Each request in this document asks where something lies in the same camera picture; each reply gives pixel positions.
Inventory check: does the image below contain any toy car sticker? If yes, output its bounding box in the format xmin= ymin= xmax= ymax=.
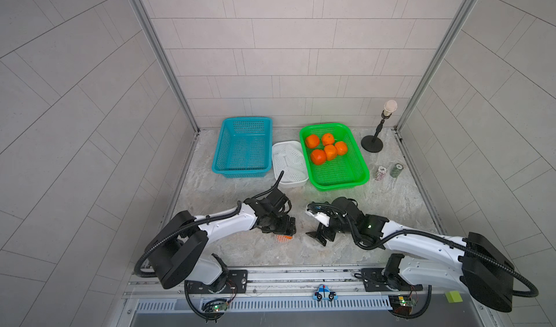
xmin=313 ymin=284 xmax=337 ymax=302

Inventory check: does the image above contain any green plastic basket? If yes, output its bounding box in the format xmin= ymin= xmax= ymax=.
xmin=299 ymin=123 xmax=370 ymax=192

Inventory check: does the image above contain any aluminium corner post right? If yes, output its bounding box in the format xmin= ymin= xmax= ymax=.
xmin=395 ymin=0 xmax=478 ymax=135

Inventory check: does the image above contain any white plastic tub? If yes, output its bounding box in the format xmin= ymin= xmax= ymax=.
xmin=272 ymin=140 xmax=308 ymax=189

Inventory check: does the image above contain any netted orange front corner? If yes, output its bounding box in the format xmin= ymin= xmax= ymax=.
xmin=334 ymin=141 xmax=348 ymax=156

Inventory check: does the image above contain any right circuit board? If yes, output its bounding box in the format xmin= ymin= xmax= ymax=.
xmin=388 ymin=295 xmax=418 ymax=316

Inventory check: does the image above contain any aluminium corner post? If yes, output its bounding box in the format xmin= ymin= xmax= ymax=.
xmin=395 ymin=0 xmax=478 ymax=135
xmin=129 ymin=0 xmax=201 ymax=134

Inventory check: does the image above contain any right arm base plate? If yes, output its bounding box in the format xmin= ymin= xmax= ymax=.
xmin=353 ymin=268 xmax=423 ymax=292

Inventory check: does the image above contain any black stand with bulb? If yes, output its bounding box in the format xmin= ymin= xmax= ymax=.
xmin=361 ymin=100 xmax=398 ymax=153

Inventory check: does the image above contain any circuit board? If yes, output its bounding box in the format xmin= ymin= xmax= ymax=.
xmin=388 ymin=295 xmax=418 ymax=316
xmin=202 ymin=298 xmax=230 ymax=314

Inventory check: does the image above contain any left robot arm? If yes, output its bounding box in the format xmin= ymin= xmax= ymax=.
xmin=133 ymin=171 xmax=296 ymax=292

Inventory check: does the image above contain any teal plastic basket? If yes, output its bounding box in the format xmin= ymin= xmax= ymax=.
xmin=211 ymin=116 xmax=272 ymax=179

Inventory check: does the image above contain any left circuit board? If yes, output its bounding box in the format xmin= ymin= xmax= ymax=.
xmin=202 ymin=298 xmax=230 ymax=314

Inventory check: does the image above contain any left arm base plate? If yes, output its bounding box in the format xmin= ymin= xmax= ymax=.
xmin=187 ymin=270 xmax=248 ymax=295

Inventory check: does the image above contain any aluminium corner post left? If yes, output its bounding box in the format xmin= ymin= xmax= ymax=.
xmin=129 ymin=0 xmax=201 ymax=134

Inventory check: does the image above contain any green sticky note block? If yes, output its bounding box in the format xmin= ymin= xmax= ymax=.
xmin=445 ymin=291 xmax=463 ymax=304

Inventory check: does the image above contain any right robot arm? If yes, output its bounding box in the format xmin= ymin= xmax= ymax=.
xmin=306 ymin=197 xmax=539 ymax=313

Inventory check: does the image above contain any aluminium front rail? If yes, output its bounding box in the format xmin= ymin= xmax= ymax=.
xmin=124 ymin=257 xmax=469 ymax=298

